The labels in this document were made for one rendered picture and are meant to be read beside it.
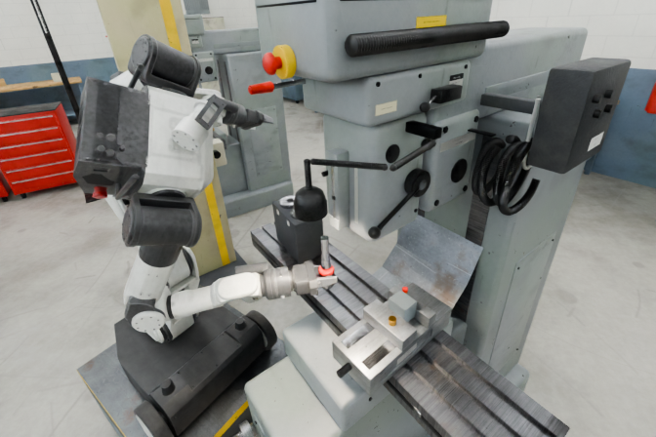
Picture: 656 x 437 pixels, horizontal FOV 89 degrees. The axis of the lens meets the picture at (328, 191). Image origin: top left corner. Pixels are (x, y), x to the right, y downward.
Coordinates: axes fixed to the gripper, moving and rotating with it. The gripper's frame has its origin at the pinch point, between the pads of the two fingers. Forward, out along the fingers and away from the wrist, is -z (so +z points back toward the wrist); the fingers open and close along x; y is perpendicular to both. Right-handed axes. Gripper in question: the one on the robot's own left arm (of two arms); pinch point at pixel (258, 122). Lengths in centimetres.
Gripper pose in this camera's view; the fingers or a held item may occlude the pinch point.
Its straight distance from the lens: 145.5
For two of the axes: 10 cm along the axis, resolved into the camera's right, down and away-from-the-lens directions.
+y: -0.9, -9.9, 1.3
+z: -5.5, -0.7, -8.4
